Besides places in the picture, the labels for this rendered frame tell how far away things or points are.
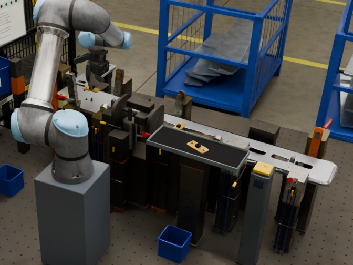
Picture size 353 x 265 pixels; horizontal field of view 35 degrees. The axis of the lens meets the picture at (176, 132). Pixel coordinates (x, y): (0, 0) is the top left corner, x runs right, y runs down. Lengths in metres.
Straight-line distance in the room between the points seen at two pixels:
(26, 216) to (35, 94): 0.70
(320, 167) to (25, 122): 1.20
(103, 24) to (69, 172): 0.54
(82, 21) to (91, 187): 0.58
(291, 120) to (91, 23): 3.01
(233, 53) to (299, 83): 1.07
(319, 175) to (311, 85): 3.14
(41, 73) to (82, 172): 0.37
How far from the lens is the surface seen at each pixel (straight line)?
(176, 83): 4.75
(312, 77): 5.61
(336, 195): 2.78
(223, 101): 4.54
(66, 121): 1.91
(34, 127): 1.95
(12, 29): 3.01
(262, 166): 2.04
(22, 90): 2.74
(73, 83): 2.51
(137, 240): 2.36
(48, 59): 2.01
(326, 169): 2.39
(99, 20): 2.04
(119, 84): 2.78
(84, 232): 2.06
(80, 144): 1.94
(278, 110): 4.90
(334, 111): 4.67
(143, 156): 2.37
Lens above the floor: 2.30
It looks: 31 degrees down
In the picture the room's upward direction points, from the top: 4 degrees clockwise
